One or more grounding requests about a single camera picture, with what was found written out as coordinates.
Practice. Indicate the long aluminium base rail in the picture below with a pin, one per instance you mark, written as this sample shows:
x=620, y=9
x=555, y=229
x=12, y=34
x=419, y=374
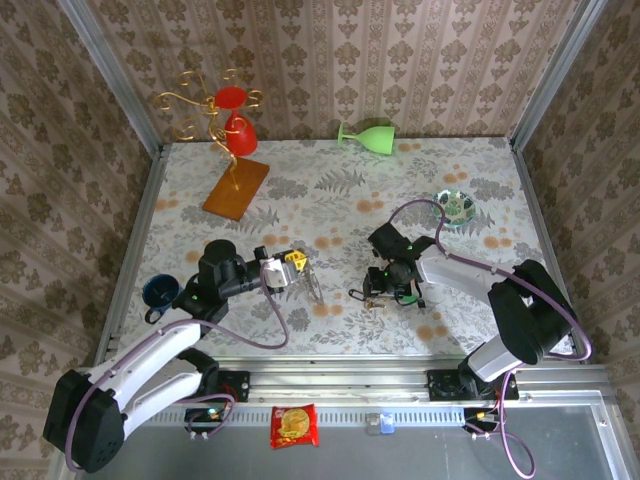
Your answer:
x=340, y=382

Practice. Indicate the leaf pattern bowl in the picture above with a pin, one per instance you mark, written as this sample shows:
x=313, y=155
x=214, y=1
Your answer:
x=455, y=207

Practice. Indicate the red wine glass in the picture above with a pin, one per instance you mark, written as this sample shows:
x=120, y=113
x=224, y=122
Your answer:
x=240, y=137

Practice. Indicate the grey metal shelf panel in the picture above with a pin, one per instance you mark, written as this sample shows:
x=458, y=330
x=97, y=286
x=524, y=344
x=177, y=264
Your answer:
x=425, y=455

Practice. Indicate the dark blue mug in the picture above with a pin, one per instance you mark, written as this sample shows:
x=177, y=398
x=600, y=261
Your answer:
x=160, y=292

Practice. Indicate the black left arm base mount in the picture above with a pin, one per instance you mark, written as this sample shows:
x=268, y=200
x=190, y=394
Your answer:
x=235, y=387

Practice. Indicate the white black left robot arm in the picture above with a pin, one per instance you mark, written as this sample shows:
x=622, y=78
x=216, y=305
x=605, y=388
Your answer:
x=80, y=425

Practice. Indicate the aluminium table side rail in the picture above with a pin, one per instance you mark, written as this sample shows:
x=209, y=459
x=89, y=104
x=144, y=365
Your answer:
x=542, y=240
x=135, y=245

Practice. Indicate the aluminium frame post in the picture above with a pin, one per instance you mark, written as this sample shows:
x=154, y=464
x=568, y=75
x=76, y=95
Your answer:
x=110, y=75
x=555, y=70

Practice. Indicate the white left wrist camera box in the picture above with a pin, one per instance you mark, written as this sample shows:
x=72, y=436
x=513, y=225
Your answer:
x=274, y=274

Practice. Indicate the blue silver USB stick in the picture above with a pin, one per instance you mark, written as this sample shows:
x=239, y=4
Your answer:
x=381, y=424

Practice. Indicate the perforated metal strip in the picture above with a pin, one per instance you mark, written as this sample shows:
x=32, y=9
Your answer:
x=350, y=416

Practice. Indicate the metal keyring plate with rings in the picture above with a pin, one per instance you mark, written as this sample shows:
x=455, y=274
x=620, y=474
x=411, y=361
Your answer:
x=314, y=290

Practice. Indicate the red snack packet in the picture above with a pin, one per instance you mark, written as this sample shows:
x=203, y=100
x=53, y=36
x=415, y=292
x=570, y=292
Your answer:
x=295, y=425

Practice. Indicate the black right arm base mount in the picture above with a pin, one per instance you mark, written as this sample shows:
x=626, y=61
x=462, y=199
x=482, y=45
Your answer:
x=442, y=387

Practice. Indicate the green wine glass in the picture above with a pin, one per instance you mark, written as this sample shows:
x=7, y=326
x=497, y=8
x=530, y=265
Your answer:
x=377, y=140

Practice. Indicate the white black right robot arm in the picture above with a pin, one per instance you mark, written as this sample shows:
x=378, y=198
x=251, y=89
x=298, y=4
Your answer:
x=530, y=310

